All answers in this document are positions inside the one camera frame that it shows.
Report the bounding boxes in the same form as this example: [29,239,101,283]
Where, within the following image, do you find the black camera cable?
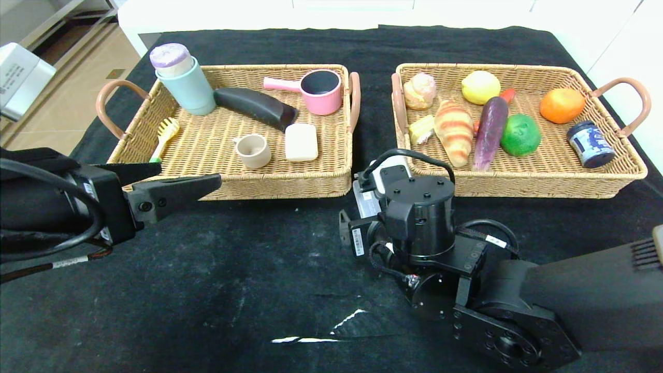
[0,157,113,284]
[359,148,457,190]

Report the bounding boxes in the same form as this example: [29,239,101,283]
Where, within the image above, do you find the black curved wedge block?
[213,87,300,133]

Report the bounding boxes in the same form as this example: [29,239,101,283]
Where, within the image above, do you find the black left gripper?
[0,162,222,246]

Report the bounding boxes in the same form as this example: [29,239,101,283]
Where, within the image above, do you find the clear plastic slim case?
[353,179,382,219]

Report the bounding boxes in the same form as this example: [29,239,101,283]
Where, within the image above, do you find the pink toy saucepan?
[264,68,344,114]

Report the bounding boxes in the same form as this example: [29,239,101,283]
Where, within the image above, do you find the purple eggplant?
[473,95,510,171]

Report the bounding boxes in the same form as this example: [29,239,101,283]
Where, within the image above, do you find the yellow green dish brush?
[149,117,181,164]

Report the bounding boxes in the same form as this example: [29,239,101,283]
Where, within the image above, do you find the grey metal rack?
[0,0,119,109]

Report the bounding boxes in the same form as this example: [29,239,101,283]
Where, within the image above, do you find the orange fruit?
[539,88,587,125]

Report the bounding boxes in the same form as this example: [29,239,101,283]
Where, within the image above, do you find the black right camera cable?
[359,148,457,190]

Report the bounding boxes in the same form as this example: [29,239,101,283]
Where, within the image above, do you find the orange red carrot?
[474,88,516,135]

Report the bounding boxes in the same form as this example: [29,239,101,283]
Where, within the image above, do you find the wicker basket with food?
[391,63,652,199]

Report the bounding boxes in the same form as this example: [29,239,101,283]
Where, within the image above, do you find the small beige cup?
[233,134,272,170]

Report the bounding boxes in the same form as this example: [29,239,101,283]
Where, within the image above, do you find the yellow cake slice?
[408,114,437,145]

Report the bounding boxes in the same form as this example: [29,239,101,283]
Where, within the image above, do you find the black left camera cable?
[0,157,113,284]

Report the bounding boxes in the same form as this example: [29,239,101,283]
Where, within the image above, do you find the blue white printed jar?
[567,120,617,168]

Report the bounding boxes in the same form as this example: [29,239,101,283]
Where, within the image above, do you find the wicker basket with kitchenware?
[95,64,361,202]

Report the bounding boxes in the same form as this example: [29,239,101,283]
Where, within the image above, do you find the pink cream puff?
[403,73,438,110]

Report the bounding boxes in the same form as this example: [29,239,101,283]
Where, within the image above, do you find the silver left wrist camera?
[0,42,57,123]

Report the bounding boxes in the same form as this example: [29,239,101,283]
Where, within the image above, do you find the striped golden croissant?
[434,100,475,168]

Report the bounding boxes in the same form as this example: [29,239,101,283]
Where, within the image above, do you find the teal thermos with purple lid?
[149,42,217,116]

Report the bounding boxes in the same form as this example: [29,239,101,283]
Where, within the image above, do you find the yellow lemon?
[461,70,502,106]

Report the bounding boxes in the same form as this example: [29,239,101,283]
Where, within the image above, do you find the green lime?
[500,113,542,157]

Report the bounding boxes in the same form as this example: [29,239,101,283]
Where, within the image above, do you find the white soap bar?
[284,123,320,162]

